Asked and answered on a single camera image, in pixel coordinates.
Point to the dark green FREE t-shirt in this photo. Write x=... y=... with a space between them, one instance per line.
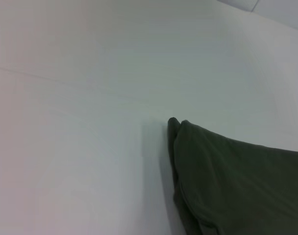
x=237 y=183

